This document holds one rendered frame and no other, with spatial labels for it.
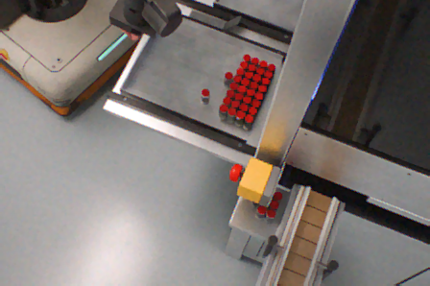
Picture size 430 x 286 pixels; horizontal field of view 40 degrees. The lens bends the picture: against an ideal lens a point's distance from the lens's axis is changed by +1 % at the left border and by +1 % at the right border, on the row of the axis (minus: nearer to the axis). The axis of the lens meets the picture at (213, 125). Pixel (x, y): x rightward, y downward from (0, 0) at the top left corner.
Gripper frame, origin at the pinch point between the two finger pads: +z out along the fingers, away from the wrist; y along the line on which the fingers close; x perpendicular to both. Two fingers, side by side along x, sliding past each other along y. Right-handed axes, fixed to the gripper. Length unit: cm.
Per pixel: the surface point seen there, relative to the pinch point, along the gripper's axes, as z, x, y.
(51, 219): 112, -24, -15
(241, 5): 17.7, 32.9, 17.9
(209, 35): 17.9, 20.1, 13.8
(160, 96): 19.4, -1.7, 9.5
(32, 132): 115, 4, -39
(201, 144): 17.8, -9.7, 23.9
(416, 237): 10, -11, 78
